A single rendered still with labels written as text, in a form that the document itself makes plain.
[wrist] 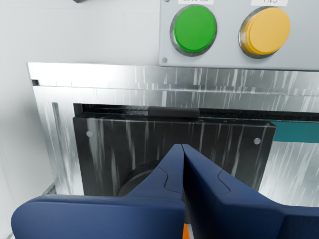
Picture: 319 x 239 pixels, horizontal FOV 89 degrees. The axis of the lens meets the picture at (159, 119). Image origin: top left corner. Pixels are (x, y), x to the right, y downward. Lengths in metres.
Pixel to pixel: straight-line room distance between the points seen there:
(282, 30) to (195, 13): 0.08
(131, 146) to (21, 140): 0.28
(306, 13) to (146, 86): 0.17
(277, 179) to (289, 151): 0.06
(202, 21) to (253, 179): 0.20
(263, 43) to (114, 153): 0.20
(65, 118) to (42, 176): 0.25
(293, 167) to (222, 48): 0.24
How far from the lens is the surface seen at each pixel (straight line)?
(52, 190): 0.36
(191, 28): 0.18
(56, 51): 0.34
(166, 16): 0.19
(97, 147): 0.22
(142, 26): 0.29
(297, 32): 0.23
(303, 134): 0.28
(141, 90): 0.19
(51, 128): 0.25
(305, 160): 0.35
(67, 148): 0.25
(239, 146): 0.22
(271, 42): 0.20
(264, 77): 0.22
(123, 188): 0.22
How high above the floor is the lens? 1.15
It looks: 71 degrees down
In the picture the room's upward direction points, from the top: 174 degrees counter-clockwise
